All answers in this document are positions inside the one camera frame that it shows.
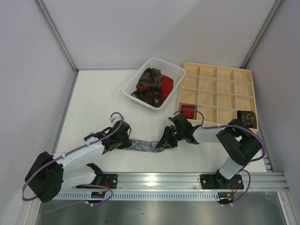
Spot blue-grey floral tie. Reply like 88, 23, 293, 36
123, 139, 165, 153

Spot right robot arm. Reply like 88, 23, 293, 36
156, 114, 265, 184

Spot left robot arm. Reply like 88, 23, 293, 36
24, 120, 131, 203

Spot rolled red tie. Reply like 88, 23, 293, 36
181, 105, 195, 120

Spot wooden compartment tray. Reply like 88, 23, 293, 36
178, 62, 259, 133

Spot red tie in basket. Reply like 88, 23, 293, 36
137, 75, 173, 101

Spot white plastic basket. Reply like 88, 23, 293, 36
123, 57, 186, 111

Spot dark floral tie in basket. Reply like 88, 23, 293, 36
131, 68, 162, 108

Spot rolled dark patterned tie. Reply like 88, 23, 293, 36
237, 111, 257, 128

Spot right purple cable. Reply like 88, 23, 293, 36
172, 109, 267, 202

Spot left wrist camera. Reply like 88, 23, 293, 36
83, 133, 94, 142

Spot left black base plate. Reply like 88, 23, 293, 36
91, 173, 118, 189

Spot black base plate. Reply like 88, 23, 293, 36
200, 174, 244, 190
91, 173, 118, 189

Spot white slotted cable duct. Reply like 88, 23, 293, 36
54, 191, 220, 201

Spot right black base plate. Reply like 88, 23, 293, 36
200, 174, 244, 190

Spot aluminium mounting rail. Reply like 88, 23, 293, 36
114, 172, 289, 192

